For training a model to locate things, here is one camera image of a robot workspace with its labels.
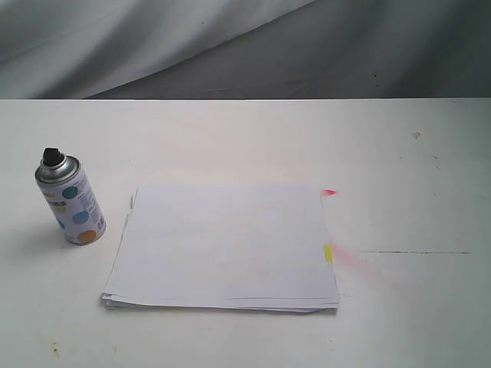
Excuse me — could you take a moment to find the white dotted spray paint can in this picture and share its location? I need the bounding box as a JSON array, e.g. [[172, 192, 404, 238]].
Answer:
[[35, 148, 107, 245]]

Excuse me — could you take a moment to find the white paper stack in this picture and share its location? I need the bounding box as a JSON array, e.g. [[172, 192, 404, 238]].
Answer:
[[102, 184, 340, 313]]

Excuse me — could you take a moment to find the grey backdrop cloth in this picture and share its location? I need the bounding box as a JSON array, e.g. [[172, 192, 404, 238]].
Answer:
[[1, 1, 490, 100]]

